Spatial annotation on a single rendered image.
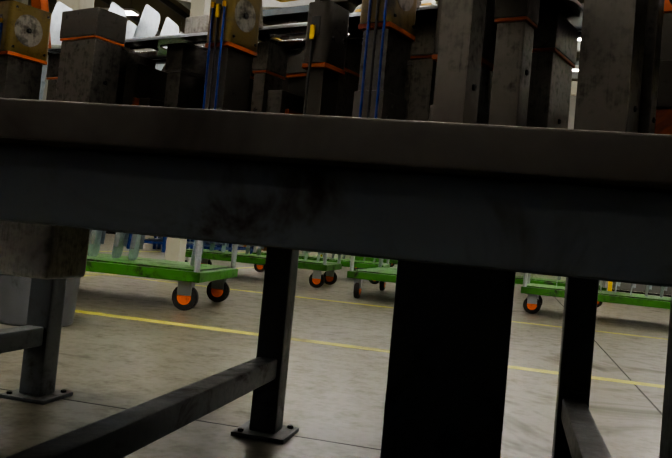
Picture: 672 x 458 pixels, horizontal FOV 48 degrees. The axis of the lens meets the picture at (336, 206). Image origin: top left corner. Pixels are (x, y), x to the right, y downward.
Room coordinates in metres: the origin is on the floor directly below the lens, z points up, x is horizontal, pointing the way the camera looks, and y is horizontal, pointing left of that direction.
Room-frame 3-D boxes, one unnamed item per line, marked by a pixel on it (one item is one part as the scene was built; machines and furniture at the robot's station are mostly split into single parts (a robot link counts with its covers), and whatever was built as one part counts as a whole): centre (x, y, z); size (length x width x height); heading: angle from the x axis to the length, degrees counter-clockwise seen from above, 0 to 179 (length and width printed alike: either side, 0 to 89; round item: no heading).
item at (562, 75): (1.25, -0.33, 0.84); 0.12 x 0.05 x 0.29; 147
